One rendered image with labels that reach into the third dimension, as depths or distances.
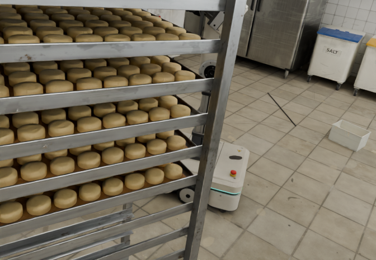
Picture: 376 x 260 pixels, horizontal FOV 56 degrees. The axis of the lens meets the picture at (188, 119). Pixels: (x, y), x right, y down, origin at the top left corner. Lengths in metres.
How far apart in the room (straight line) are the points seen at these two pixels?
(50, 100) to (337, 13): 5.37
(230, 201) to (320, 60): 3.36
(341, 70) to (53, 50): 4.79
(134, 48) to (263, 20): 4.55
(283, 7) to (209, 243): 3.64
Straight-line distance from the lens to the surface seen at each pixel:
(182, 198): 2.34
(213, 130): 0.84
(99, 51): 0.66
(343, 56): 5.19
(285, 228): 2.40
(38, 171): 0.78
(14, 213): 0.83
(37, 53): 0.64
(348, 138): 3.65
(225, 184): 2.21
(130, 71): 0.81
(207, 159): 0.88
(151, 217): 0.94
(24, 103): 0.66
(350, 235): 2.58
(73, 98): 0.68
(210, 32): 2.02
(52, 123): 0.77
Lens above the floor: 1.51
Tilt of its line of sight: 26 degrees down
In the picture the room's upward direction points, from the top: 8 degrees clockwise
